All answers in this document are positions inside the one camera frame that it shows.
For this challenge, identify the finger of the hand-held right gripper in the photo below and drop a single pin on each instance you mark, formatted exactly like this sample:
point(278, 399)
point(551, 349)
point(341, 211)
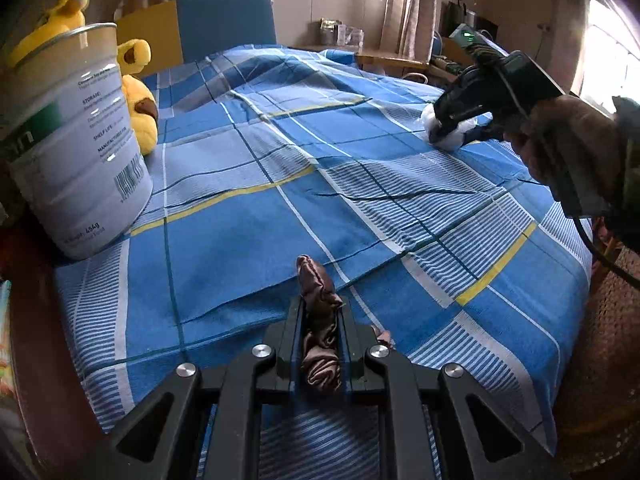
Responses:
point(482, 132)
point(460, 100)

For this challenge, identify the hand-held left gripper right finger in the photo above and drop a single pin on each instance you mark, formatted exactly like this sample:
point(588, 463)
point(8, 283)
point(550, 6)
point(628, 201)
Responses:
point(352, 360)

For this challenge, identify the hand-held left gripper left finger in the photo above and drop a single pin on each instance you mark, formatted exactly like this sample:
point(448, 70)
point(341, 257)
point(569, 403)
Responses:
point(292, 355)

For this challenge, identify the white fluffy cloth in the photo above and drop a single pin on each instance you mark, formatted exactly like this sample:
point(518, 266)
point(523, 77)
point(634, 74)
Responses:
point(450, 135)

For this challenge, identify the brown satin scrunchie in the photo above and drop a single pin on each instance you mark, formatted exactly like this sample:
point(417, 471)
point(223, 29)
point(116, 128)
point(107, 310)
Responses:
point(315, 285)

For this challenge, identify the person's right hand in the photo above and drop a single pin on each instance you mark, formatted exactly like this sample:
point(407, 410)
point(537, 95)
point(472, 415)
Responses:
point(575, 135)

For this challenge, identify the wooden desk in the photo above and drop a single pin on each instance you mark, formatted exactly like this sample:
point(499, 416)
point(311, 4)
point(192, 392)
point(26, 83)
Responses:
point(380, 57)

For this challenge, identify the bright side window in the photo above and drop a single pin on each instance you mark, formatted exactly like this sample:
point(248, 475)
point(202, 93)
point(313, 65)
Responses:
point(612, 45)

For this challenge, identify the clear plastic containers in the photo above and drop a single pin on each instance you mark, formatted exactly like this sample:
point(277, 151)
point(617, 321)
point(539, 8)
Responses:
point(342, 34)

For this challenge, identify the pink knitted cloth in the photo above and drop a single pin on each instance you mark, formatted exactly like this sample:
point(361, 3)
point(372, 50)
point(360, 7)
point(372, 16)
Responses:
point(600, 385)

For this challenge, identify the white metal can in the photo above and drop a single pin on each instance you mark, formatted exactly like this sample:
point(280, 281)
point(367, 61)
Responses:
point(75, 170)

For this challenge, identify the yellow giraffe plush toy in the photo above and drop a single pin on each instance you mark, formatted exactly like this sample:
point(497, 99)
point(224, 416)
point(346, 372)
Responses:
point(135, 92)

